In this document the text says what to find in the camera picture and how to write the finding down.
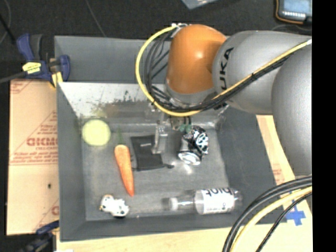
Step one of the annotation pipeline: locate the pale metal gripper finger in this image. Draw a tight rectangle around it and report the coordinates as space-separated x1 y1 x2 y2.
152 126 161 154
159 130 169 155

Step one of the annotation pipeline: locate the crushed black and white can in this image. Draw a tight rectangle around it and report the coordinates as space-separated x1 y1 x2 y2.
177 125 210 166

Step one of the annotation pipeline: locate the orange toy carrot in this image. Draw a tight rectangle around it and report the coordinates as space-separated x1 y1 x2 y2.
114 129 135 197

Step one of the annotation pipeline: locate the grey metal bin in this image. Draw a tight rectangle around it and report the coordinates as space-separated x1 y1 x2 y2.
54 35 287 241

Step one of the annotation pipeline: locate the yellow-green ball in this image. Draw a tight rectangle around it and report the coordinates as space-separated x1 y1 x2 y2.
81 119 112 147

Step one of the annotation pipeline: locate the clear plastic bottle white label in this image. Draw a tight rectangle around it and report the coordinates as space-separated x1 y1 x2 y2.
161 187 243 216

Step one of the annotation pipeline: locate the white toy animal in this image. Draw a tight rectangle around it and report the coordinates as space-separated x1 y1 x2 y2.
99 194 130 218

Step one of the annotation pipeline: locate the brown cardboard board red print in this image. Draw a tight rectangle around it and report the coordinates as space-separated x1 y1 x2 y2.
6 78 297 236

